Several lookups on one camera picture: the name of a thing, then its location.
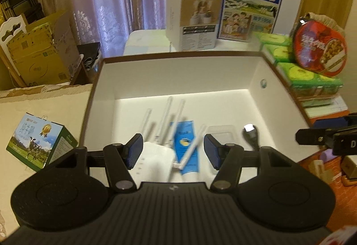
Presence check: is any blue milk carton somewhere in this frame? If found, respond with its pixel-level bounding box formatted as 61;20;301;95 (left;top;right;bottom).
218;0;286;43

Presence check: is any clear plastic box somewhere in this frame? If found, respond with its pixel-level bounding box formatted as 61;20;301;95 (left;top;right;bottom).
208;124;235;148

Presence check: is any brown cardboard box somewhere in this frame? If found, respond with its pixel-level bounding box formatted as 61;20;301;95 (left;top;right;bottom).
7;10;81;86

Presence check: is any blue and white tube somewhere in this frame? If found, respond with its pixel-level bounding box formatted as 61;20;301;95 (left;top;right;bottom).
170;121;202;178

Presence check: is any white photo carton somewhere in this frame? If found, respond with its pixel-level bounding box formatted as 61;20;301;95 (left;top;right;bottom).
166;0;223;52

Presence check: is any green tissue pack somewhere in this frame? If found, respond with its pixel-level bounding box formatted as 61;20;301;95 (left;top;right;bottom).
257;32;344;107

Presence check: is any white carved chair back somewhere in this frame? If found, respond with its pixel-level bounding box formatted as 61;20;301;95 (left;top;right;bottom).
0;15;27;67

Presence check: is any black power plug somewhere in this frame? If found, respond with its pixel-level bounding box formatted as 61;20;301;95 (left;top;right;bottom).
241;123;261;151

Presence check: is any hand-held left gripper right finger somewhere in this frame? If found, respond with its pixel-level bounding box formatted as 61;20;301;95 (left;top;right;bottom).
203;134;296;192

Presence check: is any woven straw basket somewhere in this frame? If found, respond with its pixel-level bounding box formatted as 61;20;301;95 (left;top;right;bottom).
303;12;346;37

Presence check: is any white storage bin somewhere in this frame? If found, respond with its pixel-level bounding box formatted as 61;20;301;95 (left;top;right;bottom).
84;51;318;178

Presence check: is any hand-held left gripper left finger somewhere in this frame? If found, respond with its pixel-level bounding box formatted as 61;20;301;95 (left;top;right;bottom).
54;133;144;193

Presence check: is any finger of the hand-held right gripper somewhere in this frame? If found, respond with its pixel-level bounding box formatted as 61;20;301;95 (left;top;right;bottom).
316;114;357;130
296;128;335;148

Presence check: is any green milk carton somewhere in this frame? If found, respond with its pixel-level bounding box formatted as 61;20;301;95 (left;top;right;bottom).
6;112;79;172

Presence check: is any white antenna router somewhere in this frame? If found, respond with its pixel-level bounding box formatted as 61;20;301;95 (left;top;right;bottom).
131;96;207;187

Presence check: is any red oval meal box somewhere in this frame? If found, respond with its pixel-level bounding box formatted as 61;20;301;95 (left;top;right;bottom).
292;17;348;76

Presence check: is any black paper bag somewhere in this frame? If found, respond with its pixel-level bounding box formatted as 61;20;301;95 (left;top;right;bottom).
77;42;101;72

